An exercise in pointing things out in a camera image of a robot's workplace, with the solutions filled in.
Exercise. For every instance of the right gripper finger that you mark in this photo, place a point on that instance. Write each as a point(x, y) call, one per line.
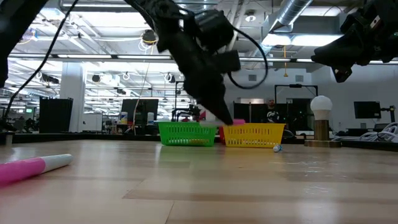
point(342, 74)
point(335, 56)

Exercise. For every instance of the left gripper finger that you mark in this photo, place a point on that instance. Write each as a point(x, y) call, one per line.
point(214, 102)

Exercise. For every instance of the pink cap white marker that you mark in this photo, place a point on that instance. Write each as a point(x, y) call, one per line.
point(238, 122)

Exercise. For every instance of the light blue thin marker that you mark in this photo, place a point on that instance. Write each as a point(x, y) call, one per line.
point(276, 148)

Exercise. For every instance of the pink thin marker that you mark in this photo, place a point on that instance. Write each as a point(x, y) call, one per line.
point(18, 169)

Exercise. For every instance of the black background robot arm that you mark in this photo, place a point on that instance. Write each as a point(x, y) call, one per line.
point(186, 113)

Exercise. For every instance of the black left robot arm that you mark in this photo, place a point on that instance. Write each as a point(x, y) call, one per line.
point(15, 31)

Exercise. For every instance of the red plastic basket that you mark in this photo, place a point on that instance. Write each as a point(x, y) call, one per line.
point(221, 133)

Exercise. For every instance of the black partition panel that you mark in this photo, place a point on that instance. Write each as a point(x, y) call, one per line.
point(252, 112)
point(56, 115)

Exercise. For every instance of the white bulb lamp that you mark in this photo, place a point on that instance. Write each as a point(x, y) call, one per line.
point(321, 107)

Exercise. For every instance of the green plastic basket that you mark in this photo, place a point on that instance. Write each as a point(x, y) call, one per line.
point(186, 133)

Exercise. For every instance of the black monitor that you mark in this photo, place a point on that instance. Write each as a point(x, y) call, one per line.
point(367, 109)
point(140, 109)

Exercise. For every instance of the yellow plastic basket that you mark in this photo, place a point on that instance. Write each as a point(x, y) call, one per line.
point(252, 135)

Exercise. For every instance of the long ceiling light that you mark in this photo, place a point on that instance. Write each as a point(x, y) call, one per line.
point(84, 56)
point(264, 59)

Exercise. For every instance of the white bottle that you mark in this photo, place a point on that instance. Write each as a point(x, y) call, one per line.
point(150, 118)
point(123, 117)

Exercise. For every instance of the white ceiling sensor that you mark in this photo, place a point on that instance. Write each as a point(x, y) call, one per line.
point(250, 17)

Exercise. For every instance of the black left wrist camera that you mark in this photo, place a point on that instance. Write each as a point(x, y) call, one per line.
point(214, 29)

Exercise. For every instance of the black ceiling camera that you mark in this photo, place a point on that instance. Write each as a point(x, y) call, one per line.
point(148, 36)

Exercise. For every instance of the silver ventilation duct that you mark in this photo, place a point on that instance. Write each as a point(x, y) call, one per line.
point(290, 11)

